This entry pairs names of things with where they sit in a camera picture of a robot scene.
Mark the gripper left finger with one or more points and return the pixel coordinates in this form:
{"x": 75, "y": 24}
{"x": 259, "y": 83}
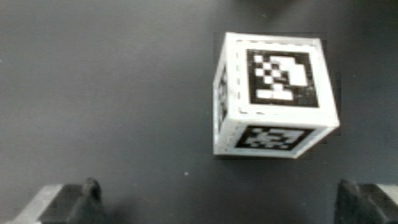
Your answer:
{"x": 66, "y": 204}

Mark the white small tagged cube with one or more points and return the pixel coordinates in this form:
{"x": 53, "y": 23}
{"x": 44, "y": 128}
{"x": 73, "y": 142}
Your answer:
{"x": 274, "y": 106}

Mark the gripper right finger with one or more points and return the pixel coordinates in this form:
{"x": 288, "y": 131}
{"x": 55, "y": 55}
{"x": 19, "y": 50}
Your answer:
{"x": 366, "y": 203}

